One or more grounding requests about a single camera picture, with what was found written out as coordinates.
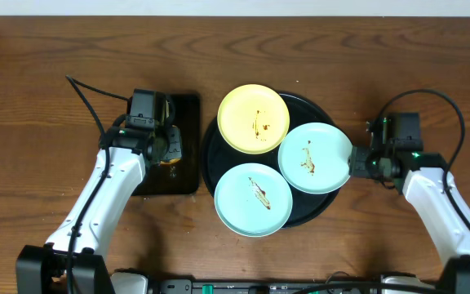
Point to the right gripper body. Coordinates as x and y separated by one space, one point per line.
370 164

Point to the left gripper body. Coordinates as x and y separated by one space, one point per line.
171 144

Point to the light blue plate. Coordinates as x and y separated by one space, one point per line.
253 200
313 158

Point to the yellow plate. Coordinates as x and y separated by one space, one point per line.
253 119

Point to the light blue plate front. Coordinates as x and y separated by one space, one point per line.
253 200

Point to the green and yellow sponge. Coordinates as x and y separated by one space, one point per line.
170 162

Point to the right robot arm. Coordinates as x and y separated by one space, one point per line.
430 189

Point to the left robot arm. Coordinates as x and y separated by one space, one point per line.
76 251

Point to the black rectangular tray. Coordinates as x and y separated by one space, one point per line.
182 177

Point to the black round tray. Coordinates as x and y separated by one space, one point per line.
217 157

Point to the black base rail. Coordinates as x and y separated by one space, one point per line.
259 287

